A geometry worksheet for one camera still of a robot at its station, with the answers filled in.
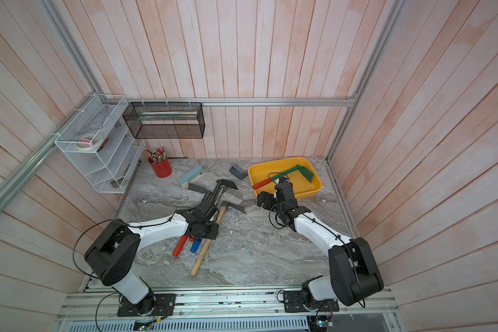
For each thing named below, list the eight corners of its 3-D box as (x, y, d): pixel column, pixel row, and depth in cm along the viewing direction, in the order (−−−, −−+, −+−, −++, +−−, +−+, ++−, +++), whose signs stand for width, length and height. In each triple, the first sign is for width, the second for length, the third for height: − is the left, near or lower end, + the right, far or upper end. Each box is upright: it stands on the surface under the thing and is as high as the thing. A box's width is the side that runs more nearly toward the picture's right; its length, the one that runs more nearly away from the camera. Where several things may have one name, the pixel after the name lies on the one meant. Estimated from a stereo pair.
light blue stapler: (180, 185, 111) (177, 179, 107) (200, 170, 118) (198, 164, 114) (185, 189, 109) (183, 183, 105) (205, 174, 116) (204, 168, 112)
